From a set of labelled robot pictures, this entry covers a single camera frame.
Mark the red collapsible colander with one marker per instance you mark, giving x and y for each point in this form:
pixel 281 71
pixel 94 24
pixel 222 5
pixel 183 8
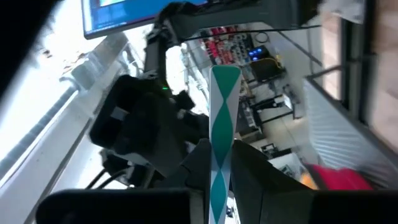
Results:
pixel 339 180

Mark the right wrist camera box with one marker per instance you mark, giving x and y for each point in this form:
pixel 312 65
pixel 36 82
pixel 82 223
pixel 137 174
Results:
pixel 124 118

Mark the pale green plastic knife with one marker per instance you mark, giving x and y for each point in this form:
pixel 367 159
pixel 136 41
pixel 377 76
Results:
pixel 221 137

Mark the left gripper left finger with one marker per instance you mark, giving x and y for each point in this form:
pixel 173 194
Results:
pixel 124 207

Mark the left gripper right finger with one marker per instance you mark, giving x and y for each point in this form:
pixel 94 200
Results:
pixel 295 207

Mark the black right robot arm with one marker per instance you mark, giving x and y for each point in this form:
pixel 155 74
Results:
pixel 217 15

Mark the black aluminium table frame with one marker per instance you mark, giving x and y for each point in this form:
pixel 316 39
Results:
pixel 357 62

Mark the grey perforated metal shelf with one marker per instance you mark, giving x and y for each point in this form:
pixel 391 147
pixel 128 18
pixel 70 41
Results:
pixel 342 140

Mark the shelf with red bins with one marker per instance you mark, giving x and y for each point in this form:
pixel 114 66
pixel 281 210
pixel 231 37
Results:
pixel 220 49

